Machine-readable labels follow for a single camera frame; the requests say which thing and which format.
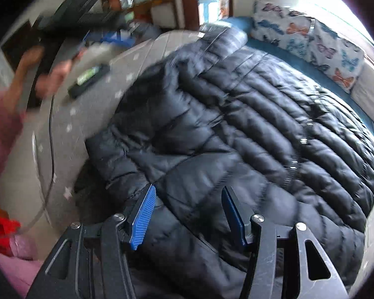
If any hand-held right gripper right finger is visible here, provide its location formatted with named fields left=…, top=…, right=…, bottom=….
left=221, top=186, right=351, bottom=299

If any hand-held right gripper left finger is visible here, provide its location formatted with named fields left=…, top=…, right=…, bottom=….
left=26, top=184, right=157, bottom=299

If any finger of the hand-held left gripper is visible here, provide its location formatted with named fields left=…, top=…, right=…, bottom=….
left=70, top=27, right=136, bottom=61

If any black puffer jacket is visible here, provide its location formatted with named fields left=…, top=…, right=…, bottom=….
left=73, top=26, right=374, bottom=299

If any person's left forearm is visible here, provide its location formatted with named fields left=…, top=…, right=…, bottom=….
left=0, top=92, right=27, bottom=200

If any person's left hand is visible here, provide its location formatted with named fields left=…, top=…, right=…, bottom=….
left=3, top=45, right=82, bottom=113

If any black device with green label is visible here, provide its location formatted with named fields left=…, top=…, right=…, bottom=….
left=68, top=63, right=110, bottom=98

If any small wooden table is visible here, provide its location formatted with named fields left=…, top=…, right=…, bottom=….
left=131, top=0, right=180, bottom=30

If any light blue cabinet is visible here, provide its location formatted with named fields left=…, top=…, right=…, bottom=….
left=197, top=0, right=229, bottom=24

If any person's pink clothing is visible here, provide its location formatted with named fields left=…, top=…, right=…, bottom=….
left=0, top=233, right=44, bottom=298

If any red object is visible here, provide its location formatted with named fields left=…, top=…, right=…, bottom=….
left=0, top=206, right=22, bottom=250

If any butterfly print pillow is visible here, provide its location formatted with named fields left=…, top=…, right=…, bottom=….
left=251, top=0, right=314, bottom=53
left=308, top=19, right=365, bottom=94

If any white pillow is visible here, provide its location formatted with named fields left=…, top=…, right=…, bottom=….
left=351, top=56, right=374, bottom=116

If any brown wooden door frame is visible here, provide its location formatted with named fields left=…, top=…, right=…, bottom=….
left=178, top=0, right=234, bottom=32

